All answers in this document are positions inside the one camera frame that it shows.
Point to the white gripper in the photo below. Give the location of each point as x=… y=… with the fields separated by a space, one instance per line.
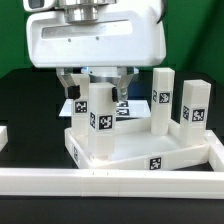
x=126 y=38

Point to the white desk top tray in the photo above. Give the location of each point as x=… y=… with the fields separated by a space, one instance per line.
x=136 y=148

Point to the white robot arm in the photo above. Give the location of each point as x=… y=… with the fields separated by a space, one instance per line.
x=79 y=11

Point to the white sheet with fiducial markers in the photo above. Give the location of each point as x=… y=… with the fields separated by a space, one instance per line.
x=126 y=109

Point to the white block at left edge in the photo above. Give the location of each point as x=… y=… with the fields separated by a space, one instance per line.
x=3 y=137

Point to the white front barrier rail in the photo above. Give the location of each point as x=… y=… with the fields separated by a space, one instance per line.
x=111 y=183

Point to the white barrier rail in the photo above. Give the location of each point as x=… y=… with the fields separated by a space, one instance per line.
x=215 y=151
x=111 y=183

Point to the white right barrier rail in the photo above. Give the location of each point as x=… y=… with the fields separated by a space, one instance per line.
x=215 y=151

